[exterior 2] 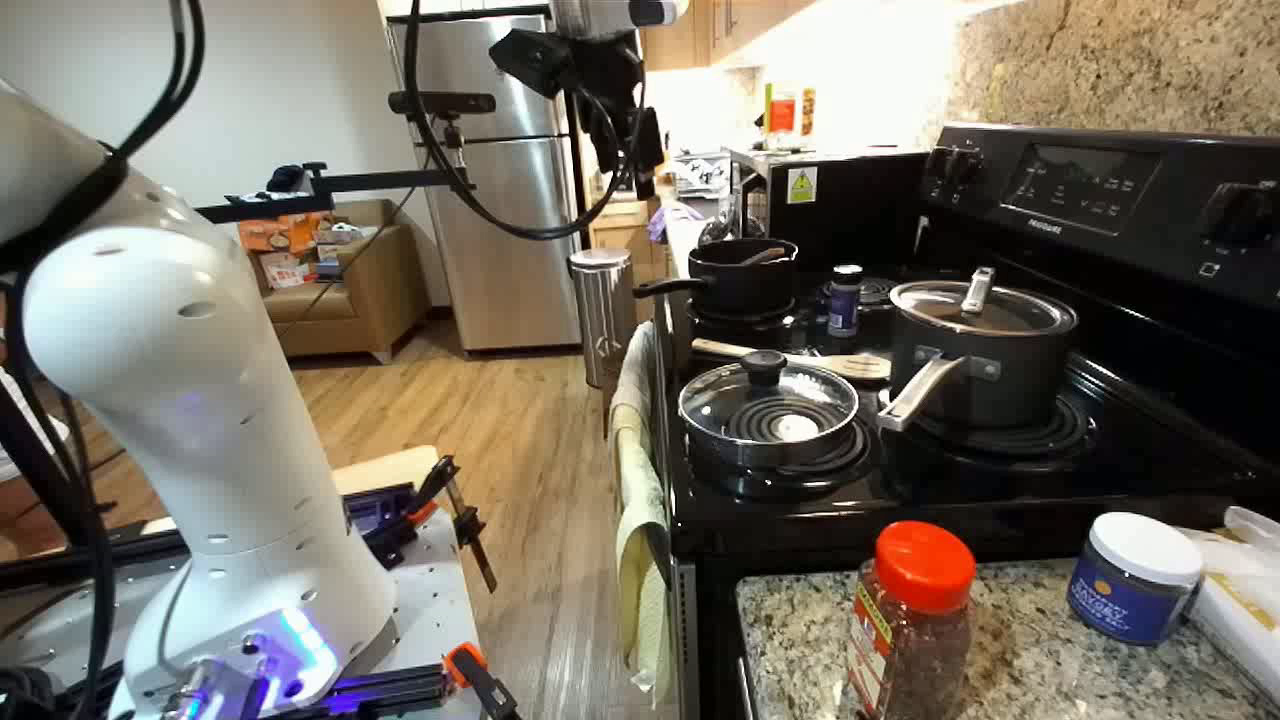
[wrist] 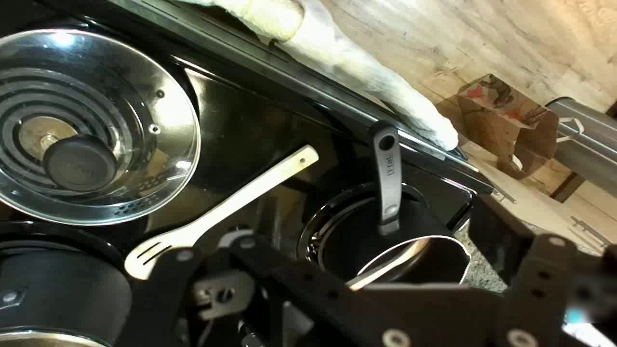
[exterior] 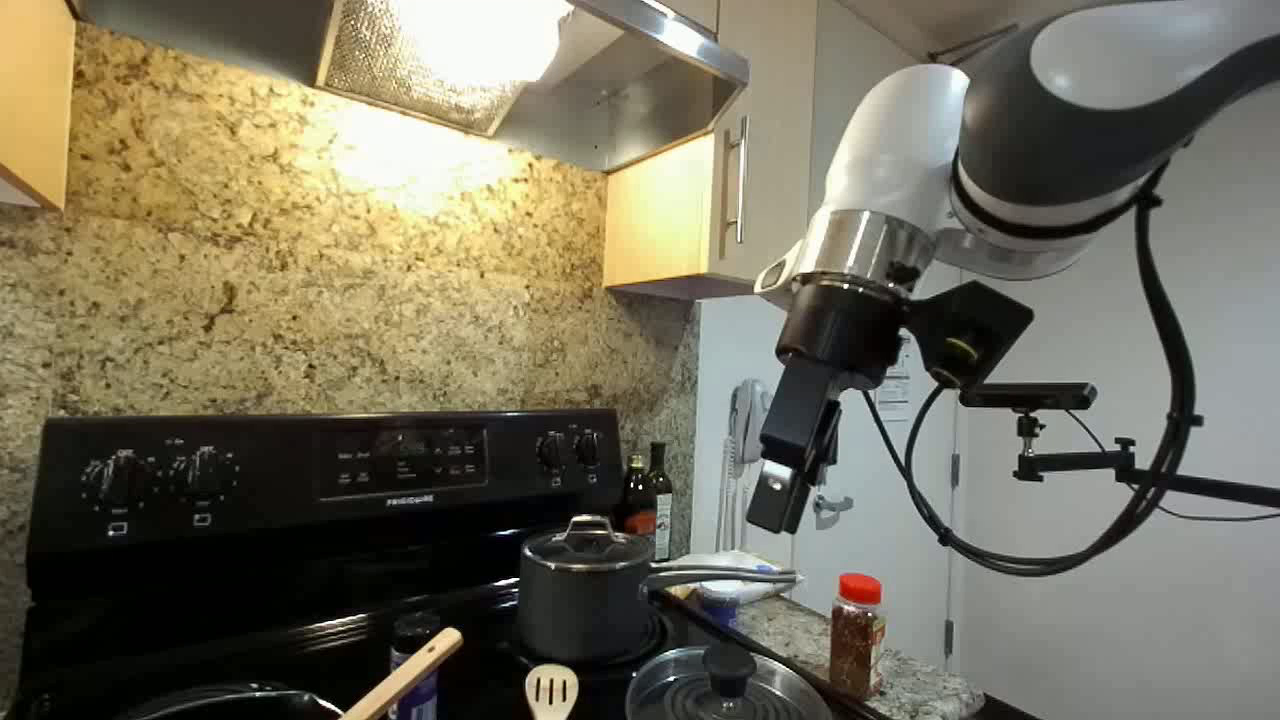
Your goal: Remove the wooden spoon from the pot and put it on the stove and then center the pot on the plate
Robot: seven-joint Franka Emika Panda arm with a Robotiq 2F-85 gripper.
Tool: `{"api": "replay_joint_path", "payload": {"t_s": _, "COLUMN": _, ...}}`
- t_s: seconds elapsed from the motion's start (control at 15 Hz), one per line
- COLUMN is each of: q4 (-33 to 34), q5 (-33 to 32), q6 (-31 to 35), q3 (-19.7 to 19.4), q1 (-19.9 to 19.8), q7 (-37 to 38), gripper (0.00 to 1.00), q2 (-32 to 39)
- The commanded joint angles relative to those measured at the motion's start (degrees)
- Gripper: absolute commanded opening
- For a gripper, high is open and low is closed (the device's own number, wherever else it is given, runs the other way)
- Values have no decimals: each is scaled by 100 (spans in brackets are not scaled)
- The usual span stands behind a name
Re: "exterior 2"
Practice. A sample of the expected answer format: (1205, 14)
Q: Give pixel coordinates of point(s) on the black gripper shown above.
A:
(604, 91)

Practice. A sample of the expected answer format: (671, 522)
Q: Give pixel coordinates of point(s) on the black pot with glass lid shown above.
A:
(972, 354)

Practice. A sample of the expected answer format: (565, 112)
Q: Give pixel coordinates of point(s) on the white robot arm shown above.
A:
(142, 311)

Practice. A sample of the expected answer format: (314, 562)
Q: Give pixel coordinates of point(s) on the black electric stove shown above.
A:
(1076, 331)

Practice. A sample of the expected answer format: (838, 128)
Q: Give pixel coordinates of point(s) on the stainless steel refrigerator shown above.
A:
(519, 158)

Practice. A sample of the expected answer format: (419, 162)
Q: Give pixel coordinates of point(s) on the steel trash can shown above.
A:
(604, 311)

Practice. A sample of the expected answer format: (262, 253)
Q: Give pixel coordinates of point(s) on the black back saucepan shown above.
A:
(732, 278)

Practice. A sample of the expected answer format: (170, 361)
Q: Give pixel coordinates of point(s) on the yellow dish towel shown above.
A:
(641, 525)

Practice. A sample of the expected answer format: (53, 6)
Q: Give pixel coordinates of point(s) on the small blue spice bottle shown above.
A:
(846, 302)

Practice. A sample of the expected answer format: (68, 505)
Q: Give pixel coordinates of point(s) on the slotted wooden spatula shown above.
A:
(849, 366)

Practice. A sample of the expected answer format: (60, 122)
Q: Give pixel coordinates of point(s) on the black pan with glass lid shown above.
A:
(764, 412)

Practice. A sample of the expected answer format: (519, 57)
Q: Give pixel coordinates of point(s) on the red lid spice jar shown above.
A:
(908, 624)

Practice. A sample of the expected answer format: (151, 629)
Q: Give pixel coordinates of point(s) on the blue jar white lid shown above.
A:
(1135, 579)

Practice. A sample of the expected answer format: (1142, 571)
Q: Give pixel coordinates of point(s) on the black camera on stand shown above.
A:
(445, 108)

